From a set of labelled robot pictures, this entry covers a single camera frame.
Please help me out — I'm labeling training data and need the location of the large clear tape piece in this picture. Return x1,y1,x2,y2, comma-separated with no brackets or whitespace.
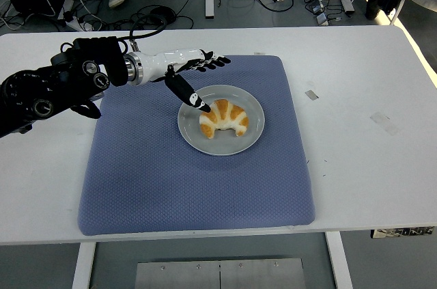
369,111,401,137

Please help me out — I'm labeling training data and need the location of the black white label sticker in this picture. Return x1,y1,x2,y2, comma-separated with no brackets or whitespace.
371,226,434,239

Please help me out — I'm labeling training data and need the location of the white power strip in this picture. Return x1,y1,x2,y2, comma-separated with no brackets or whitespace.
64,12,94,32

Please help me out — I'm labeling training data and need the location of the croissant bread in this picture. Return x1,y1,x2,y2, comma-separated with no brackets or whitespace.
199,98,250,139

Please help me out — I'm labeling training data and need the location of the grey round plate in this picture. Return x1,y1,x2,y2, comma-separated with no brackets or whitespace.
177,84,266,157

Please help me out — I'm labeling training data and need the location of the blue quilted mat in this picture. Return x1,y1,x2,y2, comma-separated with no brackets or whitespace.
77,55,316,237

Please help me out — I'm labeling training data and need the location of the coiled black cable disc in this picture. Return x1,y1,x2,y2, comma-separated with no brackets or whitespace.
150,6,177,25

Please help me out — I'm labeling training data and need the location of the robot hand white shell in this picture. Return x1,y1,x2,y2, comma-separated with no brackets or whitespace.
138,49,231,113

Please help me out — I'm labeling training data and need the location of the grey metal plate with screws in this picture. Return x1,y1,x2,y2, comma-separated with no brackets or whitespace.
134,258,306,289

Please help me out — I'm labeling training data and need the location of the white table leg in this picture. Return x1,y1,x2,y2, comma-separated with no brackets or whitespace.
71,241,97,289
324,231,354,289

